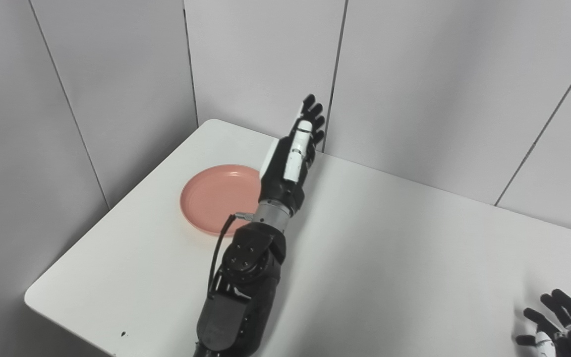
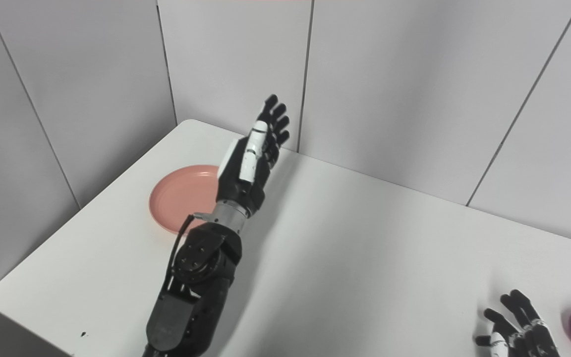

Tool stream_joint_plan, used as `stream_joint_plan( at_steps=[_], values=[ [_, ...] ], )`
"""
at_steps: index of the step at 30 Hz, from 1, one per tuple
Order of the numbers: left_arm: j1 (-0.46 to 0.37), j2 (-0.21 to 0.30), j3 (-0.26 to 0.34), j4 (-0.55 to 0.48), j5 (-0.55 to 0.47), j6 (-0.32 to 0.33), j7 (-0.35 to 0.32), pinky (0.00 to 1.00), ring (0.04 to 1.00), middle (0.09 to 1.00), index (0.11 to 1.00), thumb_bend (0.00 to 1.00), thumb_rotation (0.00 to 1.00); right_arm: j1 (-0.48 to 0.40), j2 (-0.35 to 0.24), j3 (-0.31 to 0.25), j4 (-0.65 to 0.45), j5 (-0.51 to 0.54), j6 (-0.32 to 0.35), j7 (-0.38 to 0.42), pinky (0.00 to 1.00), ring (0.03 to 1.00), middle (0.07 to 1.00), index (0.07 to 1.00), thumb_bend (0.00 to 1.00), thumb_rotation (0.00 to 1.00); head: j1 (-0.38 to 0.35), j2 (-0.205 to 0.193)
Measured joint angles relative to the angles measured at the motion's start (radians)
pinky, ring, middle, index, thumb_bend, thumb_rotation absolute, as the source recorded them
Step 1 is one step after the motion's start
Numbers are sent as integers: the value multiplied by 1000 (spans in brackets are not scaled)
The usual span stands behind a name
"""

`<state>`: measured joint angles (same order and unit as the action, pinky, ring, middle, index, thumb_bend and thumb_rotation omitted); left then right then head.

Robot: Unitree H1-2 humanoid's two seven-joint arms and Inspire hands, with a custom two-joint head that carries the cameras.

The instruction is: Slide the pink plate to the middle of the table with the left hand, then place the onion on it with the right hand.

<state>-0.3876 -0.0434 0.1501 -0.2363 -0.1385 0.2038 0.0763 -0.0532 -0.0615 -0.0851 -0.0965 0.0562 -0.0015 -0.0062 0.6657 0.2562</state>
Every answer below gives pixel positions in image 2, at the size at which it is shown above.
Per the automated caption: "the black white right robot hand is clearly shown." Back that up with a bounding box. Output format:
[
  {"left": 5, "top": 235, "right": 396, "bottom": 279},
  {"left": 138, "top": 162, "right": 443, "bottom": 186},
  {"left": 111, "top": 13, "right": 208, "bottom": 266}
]
[{"left": 475, "top": 290, "right": 561, "bottom": 357}]

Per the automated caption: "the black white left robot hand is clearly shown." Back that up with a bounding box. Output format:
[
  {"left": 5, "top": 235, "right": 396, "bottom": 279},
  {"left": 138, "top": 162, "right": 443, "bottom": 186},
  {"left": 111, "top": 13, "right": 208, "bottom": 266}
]
[{"left": 215, "top": 94, "right": 291, "bottom": 218}]

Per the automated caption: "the pink round plate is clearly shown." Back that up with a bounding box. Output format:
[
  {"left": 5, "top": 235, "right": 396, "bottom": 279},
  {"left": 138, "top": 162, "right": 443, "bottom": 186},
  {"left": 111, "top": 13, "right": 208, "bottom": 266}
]
[{"left": 149, "top": 165, "right": 222, "bottom": 235}]

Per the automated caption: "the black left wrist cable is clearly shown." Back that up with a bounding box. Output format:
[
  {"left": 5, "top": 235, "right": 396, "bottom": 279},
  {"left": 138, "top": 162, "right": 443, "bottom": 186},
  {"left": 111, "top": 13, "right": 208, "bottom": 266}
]
[{"left": 166, "top": 213, "right": 214, "bottom": 293}]

